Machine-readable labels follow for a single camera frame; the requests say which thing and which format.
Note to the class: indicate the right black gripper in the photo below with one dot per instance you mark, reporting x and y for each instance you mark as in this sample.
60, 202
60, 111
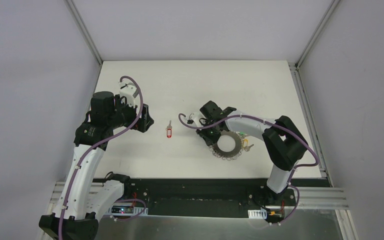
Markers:
208, 126

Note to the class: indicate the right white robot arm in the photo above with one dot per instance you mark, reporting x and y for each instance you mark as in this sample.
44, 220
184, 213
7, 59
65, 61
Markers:
283, 141

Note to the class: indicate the silver key with red tag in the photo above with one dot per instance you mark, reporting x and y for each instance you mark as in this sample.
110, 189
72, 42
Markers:
169, 130

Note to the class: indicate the aluminium frame rail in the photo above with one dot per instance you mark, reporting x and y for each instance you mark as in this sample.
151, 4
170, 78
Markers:
311, 198

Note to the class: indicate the right white cable duct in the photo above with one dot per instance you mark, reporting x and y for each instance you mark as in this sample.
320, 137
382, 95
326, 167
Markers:
257, 214

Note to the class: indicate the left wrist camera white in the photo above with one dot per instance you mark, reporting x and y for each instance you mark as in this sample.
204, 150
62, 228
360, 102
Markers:
128, 93

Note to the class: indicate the metal disc keyring with rings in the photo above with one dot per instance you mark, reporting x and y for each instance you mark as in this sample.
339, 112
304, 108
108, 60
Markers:
231, 145

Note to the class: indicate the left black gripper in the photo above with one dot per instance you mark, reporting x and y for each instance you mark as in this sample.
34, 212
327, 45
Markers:
144, 118

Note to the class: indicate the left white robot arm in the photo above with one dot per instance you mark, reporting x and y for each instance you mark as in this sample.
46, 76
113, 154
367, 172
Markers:
76, 216

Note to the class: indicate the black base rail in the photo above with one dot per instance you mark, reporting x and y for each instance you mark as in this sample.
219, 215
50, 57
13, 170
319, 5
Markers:
213, 198

